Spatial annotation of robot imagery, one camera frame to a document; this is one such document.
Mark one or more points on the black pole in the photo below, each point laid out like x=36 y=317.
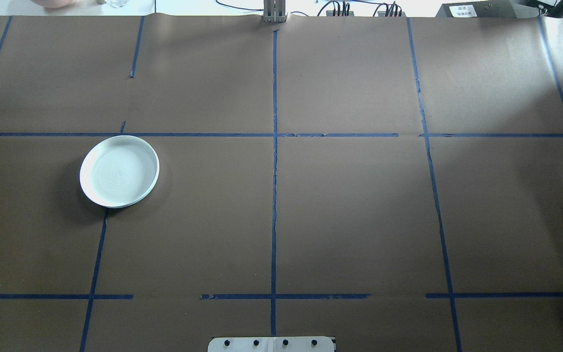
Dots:
x=557 y=7

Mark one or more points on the light blue round plate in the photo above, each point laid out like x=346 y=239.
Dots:
x=158 y=171

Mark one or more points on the black box white label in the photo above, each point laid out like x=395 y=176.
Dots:
x=501 y=10

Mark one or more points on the white metal stand column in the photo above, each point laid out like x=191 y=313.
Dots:
x=242 y=344

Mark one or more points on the white round plate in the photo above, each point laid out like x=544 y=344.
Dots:
x=118 y=171

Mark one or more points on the clear wine glass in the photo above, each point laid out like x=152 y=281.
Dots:
x=118 y=3

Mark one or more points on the aluminium profile post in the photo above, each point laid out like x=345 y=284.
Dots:
x=274 y=12

